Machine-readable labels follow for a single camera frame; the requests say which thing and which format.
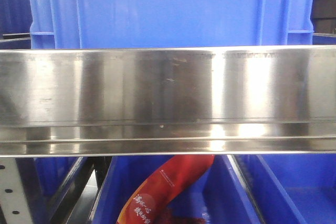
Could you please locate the blue bin lower centre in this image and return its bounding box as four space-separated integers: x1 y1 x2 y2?
88 155 260 223

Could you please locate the blue bin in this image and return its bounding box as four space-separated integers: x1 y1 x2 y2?
33 157 87 201
236 154 335 223
88 155 260 223

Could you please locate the blue bin lower left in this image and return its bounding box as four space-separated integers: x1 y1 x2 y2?
33 157 87 201

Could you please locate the blue bin lower right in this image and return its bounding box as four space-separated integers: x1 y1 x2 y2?
236 154 335 223

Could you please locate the red snack bag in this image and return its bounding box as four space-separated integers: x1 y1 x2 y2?
116 154 215 223

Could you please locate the large light blue crate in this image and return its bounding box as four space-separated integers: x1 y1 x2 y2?
30 0 313 49

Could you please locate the dark blue crate upper left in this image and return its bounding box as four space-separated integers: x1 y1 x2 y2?
1 0 32 38

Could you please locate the stainless steel shelf rail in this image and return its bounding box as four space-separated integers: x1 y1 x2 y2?
1 46 335 157

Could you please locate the white perforated rack post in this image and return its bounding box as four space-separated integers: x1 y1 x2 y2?
1 157 33 223

